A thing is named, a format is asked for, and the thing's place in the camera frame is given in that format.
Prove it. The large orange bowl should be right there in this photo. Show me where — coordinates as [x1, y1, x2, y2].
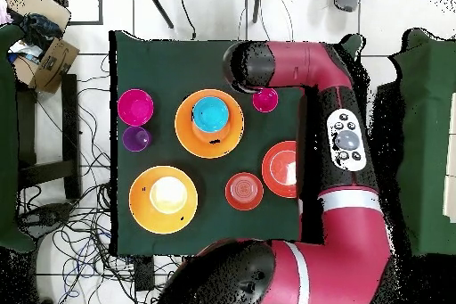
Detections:
[128, 165, 200, 235]
[174, 88, 246, 160]

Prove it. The green covered table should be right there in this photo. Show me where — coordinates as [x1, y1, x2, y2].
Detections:
[0, 23, 37, 253]
[389, 28, 456, 257]

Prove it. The black cable bundle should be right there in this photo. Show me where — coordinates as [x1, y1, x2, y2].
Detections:
[15, 53, 190, 304]

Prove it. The open cardboard box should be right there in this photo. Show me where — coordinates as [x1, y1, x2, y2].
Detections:
[12, 37, 81, 94]

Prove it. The blue plastic bowl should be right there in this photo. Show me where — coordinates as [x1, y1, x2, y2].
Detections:
[191, 95, 230, 134]

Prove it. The flat cardboard sheet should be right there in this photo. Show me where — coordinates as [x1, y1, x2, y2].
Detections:
[4, 0, 72, 34]

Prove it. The black bench frame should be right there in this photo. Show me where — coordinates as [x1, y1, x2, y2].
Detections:
[15, 73, 82, 201]

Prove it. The purple plastic cup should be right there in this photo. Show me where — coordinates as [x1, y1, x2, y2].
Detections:
[121, 125, 153, 153]

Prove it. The dark blue bag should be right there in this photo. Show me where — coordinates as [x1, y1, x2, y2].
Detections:
[19, 12, 64, 50]

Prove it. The pink plastic cup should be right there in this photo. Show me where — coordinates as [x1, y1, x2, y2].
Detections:
[251, 86, 280, 114]

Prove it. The pink plastic bowl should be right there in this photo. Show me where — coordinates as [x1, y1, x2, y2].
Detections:
[117, 88, 155, 127]

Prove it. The small red bowl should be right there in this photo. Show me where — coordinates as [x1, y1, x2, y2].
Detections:
[224, 171, 265, 211]

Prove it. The wide red bowl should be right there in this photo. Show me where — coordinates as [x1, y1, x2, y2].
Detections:
[261, 140, 298, 199]

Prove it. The dark green tablecloth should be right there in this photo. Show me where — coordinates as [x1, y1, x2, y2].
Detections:
[109, 30, 364, 258]

